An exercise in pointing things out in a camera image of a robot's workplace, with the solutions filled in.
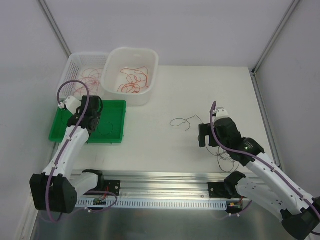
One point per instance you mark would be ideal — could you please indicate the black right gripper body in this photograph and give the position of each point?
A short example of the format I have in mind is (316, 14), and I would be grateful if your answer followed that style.
(204, 135)

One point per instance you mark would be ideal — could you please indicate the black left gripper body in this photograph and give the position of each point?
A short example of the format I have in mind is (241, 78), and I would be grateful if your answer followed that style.
(92, 122)

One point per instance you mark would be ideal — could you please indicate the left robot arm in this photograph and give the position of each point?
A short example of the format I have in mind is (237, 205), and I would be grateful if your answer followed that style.
(53, 190)

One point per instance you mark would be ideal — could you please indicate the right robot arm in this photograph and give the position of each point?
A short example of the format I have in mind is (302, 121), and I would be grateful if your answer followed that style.
(297, 210)

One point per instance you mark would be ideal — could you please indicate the green plastic tray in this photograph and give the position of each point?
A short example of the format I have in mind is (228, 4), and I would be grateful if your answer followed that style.
(110, 129)

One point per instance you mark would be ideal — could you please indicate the white perforated basket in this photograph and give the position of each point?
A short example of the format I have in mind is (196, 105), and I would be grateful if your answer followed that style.
(86, 67)

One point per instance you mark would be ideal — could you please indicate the white plastic tub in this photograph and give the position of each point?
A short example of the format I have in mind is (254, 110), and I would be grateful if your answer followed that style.
(130, 75)

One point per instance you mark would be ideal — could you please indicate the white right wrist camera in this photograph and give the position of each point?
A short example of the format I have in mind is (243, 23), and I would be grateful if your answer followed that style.
(220, 113)

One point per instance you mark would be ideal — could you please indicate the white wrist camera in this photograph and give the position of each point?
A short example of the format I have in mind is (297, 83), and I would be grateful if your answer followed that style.
(71, 104)
(220, 113)

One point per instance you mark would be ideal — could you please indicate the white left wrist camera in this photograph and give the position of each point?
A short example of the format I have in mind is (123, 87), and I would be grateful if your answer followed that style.
(71, 104)

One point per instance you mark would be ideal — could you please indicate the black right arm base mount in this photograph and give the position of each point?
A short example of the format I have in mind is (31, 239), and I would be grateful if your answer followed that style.
(222, 190)

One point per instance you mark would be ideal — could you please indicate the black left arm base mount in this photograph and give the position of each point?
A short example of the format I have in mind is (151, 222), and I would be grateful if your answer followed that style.
(112, 186)

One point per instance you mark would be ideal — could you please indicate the aluminium extrusion rail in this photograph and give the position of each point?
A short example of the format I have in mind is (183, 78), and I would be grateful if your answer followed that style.
(164, 185)

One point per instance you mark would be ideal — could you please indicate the white slotted cable duct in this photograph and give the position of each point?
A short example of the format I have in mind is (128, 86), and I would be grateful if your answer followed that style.
(131, 203)

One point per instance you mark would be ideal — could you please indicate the left aluminium frame post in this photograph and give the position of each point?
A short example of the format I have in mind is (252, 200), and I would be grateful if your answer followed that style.
(54, 26)

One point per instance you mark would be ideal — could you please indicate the aluminium frame post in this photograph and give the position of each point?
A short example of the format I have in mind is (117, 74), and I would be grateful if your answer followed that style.
(276, 34)
(54, 26)

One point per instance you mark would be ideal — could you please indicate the right aluminium frame post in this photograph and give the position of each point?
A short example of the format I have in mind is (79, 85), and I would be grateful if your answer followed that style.
(276, 34)

